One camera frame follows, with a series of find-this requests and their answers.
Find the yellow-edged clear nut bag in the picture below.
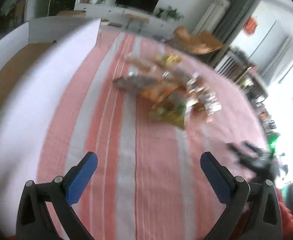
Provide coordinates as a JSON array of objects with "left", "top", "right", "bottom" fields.
[{"left": 186, "top": 73, "right": 222, "bottom": 122}]

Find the walnut kernel orange bag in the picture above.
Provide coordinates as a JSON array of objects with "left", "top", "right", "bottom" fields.
[{"left": 112, "top": 75, "right": 179, "bottom": 103}]

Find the yellow crinkled snack bag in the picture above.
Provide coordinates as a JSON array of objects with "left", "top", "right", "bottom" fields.
[{"left": 155, "top": 53, "right": 182, "bottom": 67}]

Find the long biscuit packet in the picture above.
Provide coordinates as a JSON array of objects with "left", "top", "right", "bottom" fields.
[{"left": 125, "top": 56, "right": 157, "bottom": 72}]

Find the orange sausage snack pouch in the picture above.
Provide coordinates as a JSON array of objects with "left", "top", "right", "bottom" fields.
[{"left": 162, "top": 68, "right": 212, "bottom": 97}]

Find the red striped tablecloth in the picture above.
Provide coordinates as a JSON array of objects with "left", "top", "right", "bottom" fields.
[{"left": 36, "top": 30, "right": 266, "bottom": 239}]

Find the dark wooden chair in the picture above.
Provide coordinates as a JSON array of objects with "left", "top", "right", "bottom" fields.
[{"left": 214, "top": 49, "right": 254, "bottom": 82}]

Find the orange lounge chair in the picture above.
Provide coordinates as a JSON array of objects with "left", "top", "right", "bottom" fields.
[{"left": 174, "top": 26, "right": 224, "bottom": 55}]

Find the white cardboard storage box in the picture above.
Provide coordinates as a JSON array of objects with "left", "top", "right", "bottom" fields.
[{"left": 0, "top": 16, "right": 100, "bottom": 237}]

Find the white standing air conditioner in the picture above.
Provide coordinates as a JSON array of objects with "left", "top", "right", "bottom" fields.
[{"left": 191, "top": 0, "right": 230, "bottom": 36}]

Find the grey curtain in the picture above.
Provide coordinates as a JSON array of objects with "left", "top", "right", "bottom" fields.
[{"left": 210, "top": 0, "right": 260, "bottom": 67}]

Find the green potted plant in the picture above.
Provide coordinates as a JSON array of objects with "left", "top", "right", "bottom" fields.
[{"left": 165, "top": 5, "right": 184, "bottom": 22}]

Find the small dark potted plant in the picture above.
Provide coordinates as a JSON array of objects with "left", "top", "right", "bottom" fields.
[{"left": 155, "top": 7, "right": 165, "bottom": 18}]

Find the small wooden bench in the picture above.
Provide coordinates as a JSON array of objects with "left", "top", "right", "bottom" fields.
[{"left": 124, "top": 14, "right": 149, "bottom": 33}]

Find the brown cardboard box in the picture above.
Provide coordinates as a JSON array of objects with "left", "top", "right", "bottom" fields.
[{"left": 57, "top": 10, "right": 86, "bottom": 17}]

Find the white tv cabinet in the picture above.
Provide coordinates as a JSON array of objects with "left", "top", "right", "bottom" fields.
[{"left": 74, "top": 3, "right": 178, "bottom": 34}]

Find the red wall hanging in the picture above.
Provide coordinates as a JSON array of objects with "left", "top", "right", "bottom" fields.
[{"left": 243, "top": 17, "right": 258, "bottom": 35}]

